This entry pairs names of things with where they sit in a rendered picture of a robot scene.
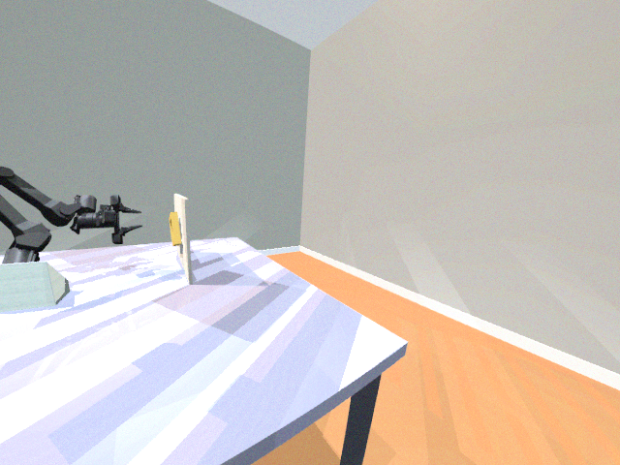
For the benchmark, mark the golden-brown picture frame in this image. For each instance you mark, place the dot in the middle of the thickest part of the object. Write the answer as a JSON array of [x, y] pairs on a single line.
[[175, 229]]

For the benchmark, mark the cream flat panel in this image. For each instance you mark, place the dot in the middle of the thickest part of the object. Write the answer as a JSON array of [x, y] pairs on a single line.
[[181, 206]]

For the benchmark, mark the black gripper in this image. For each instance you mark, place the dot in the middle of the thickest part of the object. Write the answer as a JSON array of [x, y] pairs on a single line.
[[116, 237]]

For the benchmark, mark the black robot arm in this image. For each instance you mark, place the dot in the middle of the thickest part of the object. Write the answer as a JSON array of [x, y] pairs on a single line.
[[31, 238]]

